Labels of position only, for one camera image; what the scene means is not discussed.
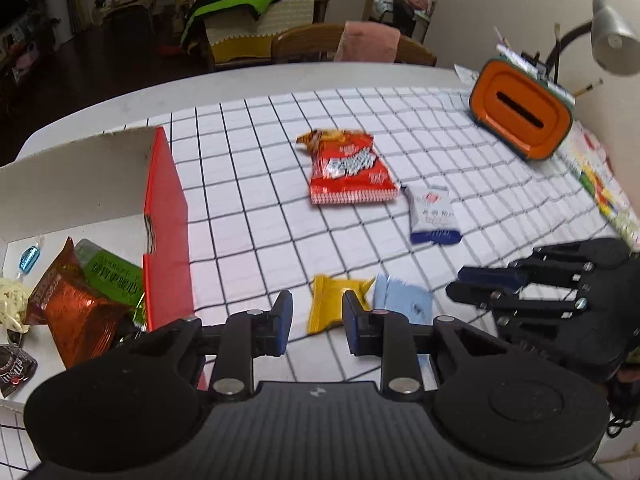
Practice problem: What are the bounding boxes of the wooden chair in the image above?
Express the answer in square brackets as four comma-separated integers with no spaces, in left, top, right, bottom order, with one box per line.
[270,22,437,67]

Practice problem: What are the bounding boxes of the colourful printed plastic bag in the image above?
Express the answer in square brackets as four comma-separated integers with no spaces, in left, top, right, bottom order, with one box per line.
[552,120,640,253]

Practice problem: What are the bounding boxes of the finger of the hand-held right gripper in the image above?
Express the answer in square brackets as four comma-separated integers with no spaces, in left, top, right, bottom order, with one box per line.
[457,238,630,294]
[445,281,590,321]

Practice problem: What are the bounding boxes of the green snack packet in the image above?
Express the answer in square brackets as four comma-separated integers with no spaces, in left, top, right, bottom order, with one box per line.
[75,239,147,331]

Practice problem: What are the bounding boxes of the cream armchair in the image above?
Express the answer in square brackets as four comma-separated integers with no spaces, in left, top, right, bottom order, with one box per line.
[192,0,331,68]

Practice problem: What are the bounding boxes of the white and navy snack packet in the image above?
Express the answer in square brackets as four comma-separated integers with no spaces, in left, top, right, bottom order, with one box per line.
[401,185,462,247]

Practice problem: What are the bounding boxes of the light blue biscuit packet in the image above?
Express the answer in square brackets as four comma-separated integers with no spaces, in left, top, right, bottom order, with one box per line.
[371,274,434,333]

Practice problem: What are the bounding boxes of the red cardboard box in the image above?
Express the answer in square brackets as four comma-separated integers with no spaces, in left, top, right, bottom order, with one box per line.
[0,126,201,396]

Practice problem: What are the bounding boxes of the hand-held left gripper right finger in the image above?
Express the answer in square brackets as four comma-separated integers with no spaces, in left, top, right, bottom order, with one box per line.
[341,290,521,401]

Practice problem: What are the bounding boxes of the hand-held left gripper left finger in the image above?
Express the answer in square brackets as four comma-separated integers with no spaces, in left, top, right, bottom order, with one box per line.
[117,290,294,401]

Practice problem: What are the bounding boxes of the yellow snack packet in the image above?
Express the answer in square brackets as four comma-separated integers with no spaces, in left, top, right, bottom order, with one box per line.
[307,274,377,336]

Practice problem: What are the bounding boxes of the blue candy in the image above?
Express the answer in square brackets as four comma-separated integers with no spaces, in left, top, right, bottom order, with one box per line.
[17,242,43,273]

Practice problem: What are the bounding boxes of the red snack packet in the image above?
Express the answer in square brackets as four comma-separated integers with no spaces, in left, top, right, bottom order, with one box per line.
[295,129,401,206]

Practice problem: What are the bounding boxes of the pink cloth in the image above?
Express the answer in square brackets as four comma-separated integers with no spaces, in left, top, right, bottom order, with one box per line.
[336,21,402,63]

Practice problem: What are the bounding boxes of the brown foil snack packet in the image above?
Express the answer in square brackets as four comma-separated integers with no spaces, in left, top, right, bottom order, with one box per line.
[25,237,132,368]

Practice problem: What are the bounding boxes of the white checked tablecloth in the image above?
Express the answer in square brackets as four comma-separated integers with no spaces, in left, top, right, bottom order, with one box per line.
[0,85,640,471]

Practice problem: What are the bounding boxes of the foil chocolate pack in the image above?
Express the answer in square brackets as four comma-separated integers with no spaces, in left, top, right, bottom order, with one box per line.
[0,344,39,400]

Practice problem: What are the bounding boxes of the orange tissue box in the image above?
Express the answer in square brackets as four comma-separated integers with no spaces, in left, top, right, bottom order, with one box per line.
[469,42,576,162]

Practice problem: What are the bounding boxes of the cream round pastry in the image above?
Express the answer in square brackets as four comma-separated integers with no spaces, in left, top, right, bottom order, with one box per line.
[0,277,31,333]

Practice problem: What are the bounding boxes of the grey desk lamp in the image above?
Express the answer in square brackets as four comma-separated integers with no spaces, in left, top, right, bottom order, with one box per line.
[545,0,640,78]

